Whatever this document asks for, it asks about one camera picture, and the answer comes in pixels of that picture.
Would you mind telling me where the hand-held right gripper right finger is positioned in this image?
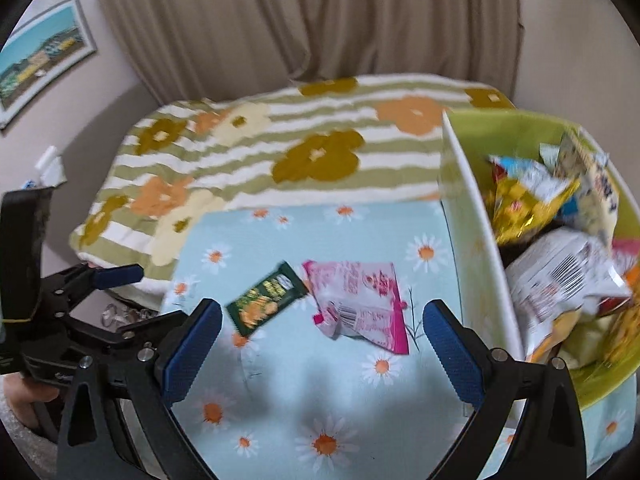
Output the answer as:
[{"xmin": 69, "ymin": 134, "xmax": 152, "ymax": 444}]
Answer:
[{"xmin": 422, "ymin": 299, "xmax": 586, "ymax": 480}]

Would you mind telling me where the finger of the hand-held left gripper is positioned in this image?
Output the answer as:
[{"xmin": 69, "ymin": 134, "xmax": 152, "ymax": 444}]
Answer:
[
  {"xmin": 62, "ymin": 310, "xmax": 195, "ymax": 361},
  {"xmin": 47, "ymin": 263, "xmax": 146, "ymax": 307}
]

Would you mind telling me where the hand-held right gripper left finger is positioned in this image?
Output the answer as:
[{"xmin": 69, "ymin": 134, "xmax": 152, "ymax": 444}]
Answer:
[{"xmin": 56, "ymin": 297, "xmax": 223, "ymax": 480}]

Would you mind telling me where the dark green snack packet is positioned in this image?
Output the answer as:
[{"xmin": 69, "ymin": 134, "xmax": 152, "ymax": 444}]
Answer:
[{"xmin": 225, "ymin": 260, "xmax": 311, "ymax": 338}]

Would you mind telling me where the pink white snack packet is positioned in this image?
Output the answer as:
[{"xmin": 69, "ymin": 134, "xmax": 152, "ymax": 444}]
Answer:
[{"xmin": 302, "ymin": 259, "xmax": 411, "ymax": 356}]

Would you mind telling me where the beige snack packet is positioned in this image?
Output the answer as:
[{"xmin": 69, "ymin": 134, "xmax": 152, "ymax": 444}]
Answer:
[{"xmin": 527, "ymin": 310, "xmax": 586, "ymax": 363}]

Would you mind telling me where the white printed snack packet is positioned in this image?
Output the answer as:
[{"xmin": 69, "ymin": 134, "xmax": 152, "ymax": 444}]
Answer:
[{"xmin": 505, "ymin": 227, "xmax": 632, "ymax": 356}]

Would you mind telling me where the yellow-green cardboard box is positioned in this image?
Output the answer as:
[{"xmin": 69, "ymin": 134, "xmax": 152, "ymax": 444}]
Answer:
[{"xmin": 439, "ymin": 107, "xmax": 640, "ymax": 411}]

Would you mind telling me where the gold foil snack packet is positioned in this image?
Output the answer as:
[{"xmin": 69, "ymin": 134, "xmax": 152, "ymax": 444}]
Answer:
[{"xmin": 492, "ymin": 170, "xmax": 581, "ymax": 246}]

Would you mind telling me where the orange noodle snack packet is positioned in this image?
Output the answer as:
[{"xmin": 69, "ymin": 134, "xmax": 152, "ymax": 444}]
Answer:
[{"xmin": 602, "ymin": 305, "xmax": 640, "ymax": 368}]

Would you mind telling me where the blue white shrimp chip packet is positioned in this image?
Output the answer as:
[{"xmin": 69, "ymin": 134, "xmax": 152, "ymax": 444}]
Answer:
[{"xmin": 489, "ymin": 154, "xmax": 553, "ymax": 196}]

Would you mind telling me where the small pink snack packet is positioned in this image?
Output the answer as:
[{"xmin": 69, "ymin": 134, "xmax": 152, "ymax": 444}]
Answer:
[{"xmin": 611, "ymin": 239, "xmax": 640, "ymax": 261}]

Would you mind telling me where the white purple lettered snack packet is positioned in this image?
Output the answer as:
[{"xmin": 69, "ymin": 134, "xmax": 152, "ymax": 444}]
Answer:
[{"xmin": 552, "ymin": 130, "xmax": 621, "ymax": 251}]

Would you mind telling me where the person's left hand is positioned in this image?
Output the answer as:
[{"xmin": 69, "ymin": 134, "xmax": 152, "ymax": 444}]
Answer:
[{"xmin": 2, "ymin": 375, "xmax": 63, "ymax": 436}]

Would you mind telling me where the light blue daisy tray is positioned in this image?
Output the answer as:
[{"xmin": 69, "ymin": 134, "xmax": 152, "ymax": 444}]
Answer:
[{"xmin": 160, "ymin": 200, "xmax": 631, "ymax": 480}]

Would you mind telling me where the striped floral blanket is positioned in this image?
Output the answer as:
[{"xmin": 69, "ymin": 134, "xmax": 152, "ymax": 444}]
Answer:
[{"xmin": 67, "ymin": 74, "xmax": 516, "ymax": 293}]

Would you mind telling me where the beige curtain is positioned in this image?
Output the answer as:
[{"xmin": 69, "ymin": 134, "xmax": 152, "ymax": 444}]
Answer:
[{"xmin": 87, "ymin": 0, "xmax": 526, "ymax": 106}]

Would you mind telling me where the wall poster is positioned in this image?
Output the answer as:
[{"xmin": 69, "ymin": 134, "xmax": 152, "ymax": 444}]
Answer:
[{"xmin": 0, "ymin": 0, "xmax": 98, "ymax": 131}]

